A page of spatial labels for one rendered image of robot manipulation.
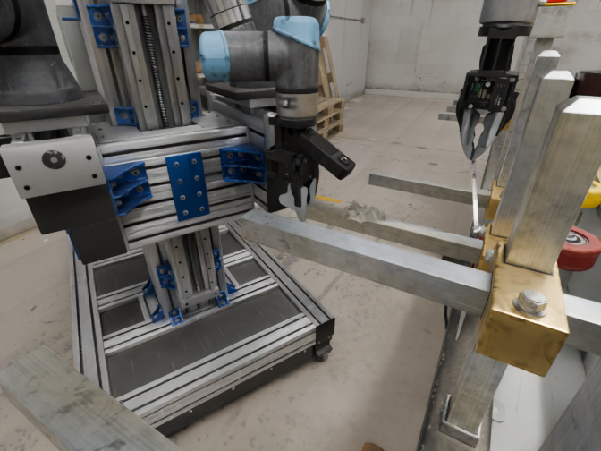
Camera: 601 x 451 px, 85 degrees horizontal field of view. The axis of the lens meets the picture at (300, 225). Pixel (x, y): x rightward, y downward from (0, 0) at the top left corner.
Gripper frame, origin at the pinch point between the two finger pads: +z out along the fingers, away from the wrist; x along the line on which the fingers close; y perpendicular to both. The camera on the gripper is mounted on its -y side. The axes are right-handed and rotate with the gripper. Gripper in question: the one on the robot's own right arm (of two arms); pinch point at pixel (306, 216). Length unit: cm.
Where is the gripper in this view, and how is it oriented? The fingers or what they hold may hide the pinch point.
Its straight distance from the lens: 69.1
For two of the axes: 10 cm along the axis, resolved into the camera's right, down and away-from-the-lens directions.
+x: -5.0, 4.3, -7.6
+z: 0.0, 8.7, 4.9
